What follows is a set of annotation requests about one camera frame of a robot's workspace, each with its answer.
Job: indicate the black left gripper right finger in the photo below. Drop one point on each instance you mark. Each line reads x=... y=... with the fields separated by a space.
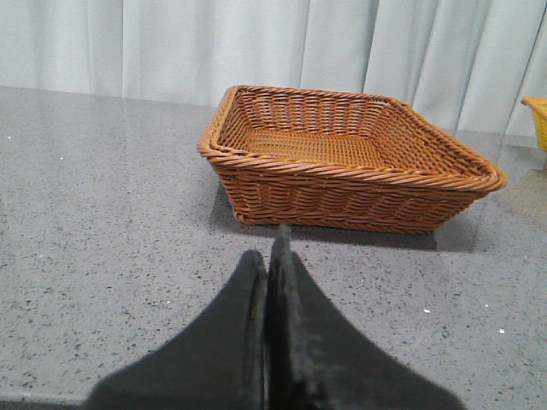
x=319 y=360

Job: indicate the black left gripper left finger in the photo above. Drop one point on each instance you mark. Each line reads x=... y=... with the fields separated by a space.
x=216 y=362

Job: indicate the brown wicker basket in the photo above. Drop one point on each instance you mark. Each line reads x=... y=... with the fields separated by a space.
x=340 y=159

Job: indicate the white curtain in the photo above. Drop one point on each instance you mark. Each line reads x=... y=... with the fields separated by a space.
x=464 y=65

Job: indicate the yellow wicker basket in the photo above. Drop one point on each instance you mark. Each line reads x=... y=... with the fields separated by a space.
x=538 y=107

